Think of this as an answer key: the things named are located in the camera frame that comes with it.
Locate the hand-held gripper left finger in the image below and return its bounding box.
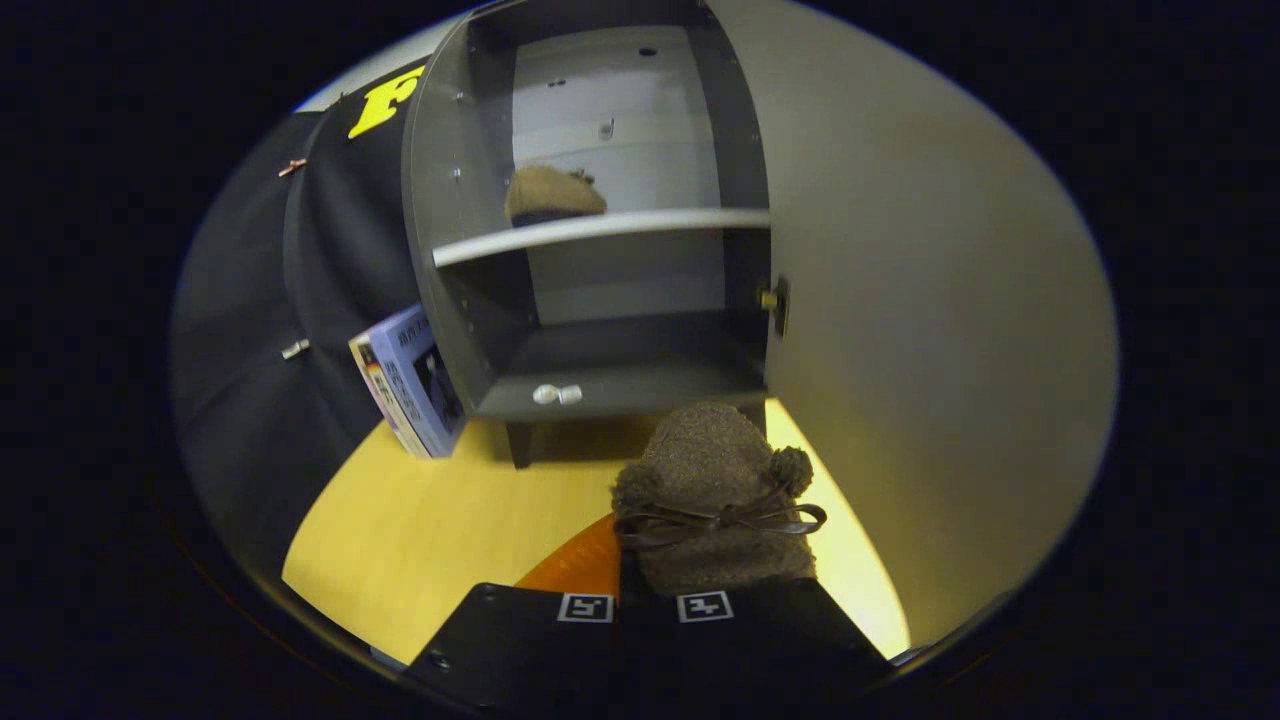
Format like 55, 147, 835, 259
400, 513, 623, 701

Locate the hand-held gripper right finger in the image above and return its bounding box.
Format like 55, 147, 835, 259
618, 575, 896, 701

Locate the brown fuzzy shoe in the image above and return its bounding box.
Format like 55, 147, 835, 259
504, 164, 608, 227
610, 400, 829, 598

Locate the beige shoe cabinet door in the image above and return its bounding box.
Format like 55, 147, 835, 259
705, 0, 1119, 651

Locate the grey shoe cabinet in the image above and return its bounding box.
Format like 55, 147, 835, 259
400, 0, 791, 471

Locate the white cabinet shelf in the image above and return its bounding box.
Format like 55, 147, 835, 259
432, 207, 772, 269

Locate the blue book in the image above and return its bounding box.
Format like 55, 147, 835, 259
355, 303, 468, 459

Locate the black backdrop cloth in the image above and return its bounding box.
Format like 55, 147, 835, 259
168, 65, 441, 591

